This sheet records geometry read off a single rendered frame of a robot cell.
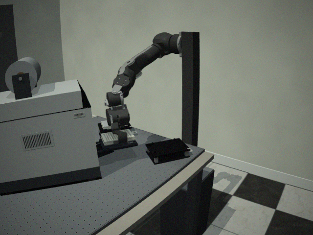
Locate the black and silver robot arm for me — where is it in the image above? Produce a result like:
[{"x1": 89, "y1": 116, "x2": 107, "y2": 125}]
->
[{"x1": 105, "y1": 31, "x2": 182, "y2": 107}]

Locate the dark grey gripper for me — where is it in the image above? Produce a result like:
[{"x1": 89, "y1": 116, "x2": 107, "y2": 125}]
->
[{"x1": 106, "y1": 103, "x2": 130, "y2": 144}]

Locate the grey cylinder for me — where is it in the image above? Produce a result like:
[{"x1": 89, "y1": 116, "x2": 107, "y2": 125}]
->
[{"x1": 5, "y1": 57, "x2": 41, "y2": 93}]

